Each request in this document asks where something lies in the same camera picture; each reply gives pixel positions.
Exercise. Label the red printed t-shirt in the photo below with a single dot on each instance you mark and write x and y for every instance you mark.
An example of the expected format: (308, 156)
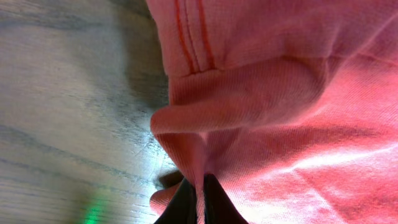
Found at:
(291, 105)

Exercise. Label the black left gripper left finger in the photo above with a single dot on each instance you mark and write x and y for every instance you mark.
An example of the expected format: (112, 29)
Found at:
(182, 207)

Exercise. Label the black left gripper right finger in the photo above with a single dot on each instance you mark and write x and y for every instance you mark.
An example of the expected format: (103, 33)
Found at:
(219, 209)

